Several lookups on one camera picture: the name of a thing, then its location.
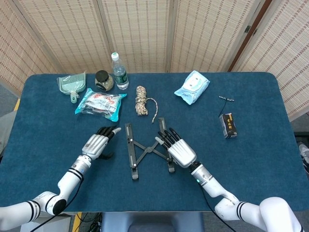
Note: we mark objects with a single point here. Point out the blue carpet table cover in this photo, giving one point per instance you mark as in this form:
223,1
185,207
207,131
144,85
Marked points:
60,145

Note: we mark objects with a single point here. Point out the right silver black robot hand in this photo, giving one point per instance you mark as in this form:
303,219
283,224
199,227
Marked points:
181,152

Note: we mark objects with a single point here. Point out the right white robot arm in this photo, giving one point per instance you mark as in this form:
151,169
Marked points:
241,207

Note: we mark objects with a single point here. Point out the light blue wet wipes pack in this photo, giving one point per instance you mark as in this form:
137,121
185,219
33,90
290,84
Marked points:
192,88

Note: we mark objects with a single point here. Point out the small black carton box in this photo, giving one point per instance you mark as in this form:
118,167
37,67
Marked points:
228,125

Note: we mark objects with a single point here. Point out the clear water bottle green label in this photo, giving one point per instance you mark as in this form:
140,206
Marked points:
120,77

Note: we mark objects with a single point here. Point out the woven bamboo folding screen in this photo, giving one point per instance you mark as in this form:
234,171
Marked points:
137,36

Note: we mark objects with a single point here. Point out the black folding laptop stand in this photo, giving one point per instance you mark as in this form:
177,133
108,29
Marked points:
130,145

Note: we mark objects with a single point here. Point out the glass jar black lid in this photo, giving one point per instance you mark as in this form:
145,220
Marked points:
102,76

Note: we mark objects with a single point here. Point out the pale green plastic dustpan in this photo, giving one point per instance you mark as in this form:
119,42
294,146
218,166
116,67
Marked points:
71,83

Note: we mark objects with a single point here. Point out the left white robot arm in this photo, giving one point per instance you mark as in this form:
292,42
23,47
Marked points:
70,178

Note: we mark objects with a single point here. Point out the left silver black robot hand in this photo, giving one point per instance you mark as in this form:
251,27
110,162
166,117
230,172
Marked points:
94,146

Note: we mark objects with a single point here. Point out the blue-grey padded seat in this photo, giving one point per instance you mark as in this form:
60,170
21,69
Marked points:
152,221

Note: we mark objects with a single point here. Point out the grey sneaker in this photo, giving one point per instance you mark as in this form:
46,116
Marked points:
304,154

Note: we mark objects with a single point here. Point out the clear snack bag teal edges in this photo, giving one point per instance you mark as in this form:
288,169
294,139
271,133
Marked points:
99,104

